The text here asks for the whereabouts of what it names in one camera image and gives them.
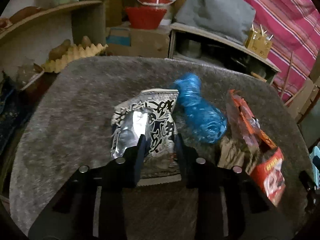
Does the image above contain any brown paper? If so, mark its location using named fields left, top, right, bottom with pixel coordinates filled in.
left=218, top=136, right=251, bottom=173

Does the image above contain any red striped hanging cloth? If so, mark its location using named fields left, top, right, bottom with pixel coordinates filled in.
left=178, top=0, right=320, bottom=103

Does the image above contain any grey shaggy table mat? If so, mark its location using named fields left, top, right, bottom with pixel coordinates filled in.
left=9, top=56, right=312, bottom=233

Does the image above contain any orange snack bag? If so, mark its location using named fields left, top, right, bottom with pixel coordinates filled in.
left=226, top=89, right=277, bottom=153

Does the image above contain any black white noodle packet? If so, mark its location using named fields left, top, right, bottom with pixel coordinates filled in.
left=111, top=88, right=181, bottom=186

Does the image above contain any red plastic bowl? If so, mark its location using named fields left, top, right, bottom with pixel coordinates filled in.
left=125, top=7, right=167, bottom=30

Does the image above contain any blue plastic bag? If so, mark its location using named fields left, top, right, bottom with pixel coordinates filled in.
left=173, top=73, right=227, bottom=144

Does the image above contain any cardboard box under bowl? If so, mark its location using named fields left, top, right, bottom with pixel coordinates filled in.
left=106, top=26, right=171, bottom=59

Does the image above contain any red snack packet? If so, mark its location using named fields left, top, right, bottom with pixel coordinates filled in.
left=251, top=147, right=286, bottom=206

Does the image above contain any yellow egg carton tray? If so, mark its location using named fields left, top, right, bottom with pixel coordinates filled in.
left=41, top=43, right=108, bottom=73

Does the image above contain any wooden broom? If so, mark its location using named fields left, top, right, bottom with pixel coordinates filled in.
left=279, top=51, right=315, bottom=105

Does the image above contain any grey fabric cover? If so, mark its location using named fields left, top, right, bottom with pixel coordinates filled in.
left=175, top=0, right=256, bottom=45

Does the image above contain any wooden chopstick holder box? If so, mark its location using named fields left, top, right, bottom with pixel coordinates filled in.
left=245, top=24, right=273, bottom=59

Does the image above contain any wooden corner shelf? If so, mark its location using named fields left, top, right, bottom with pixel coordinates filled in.
left=1, top=0, right=106, bottom=78

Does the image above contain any light blue plastic basket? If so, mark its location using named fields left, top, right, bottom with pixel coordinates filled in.
left=309, top=146, right=319, bottom=189

